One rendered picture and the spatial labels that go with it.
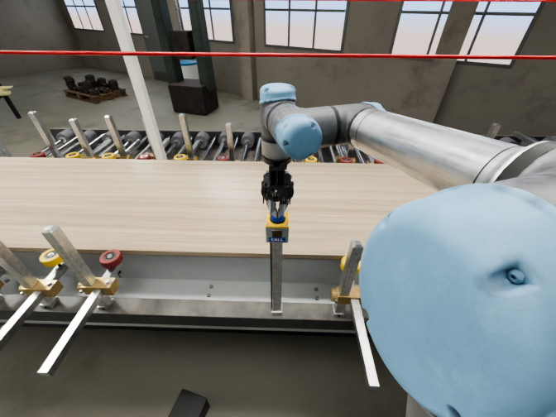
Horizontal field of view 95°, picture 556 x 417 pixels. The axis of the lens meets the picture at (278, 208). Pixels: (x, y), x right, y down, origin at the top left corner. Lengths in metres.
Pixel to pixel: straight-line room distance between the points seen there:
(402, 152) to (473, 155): 0.09
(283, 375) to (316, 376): 0.20
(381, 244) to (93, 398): 1.97
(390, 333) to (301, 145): 0.34
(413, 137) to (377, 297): 0.25
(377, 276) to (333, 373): 1.68
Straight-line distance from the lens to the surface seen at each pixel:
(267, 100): 0.55
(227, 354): 1.89
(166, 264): 1.38
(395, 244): 0.17
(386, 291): 0.18
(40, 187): 2.00
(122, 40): 1.75
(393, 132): 0.42
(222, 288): 1.37
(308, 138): 0.46
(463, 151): 0.34
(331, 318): 1.19
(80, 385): 2.13
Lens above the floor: 1.73
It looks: 39 degrees down
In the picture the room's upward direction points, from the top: straight up
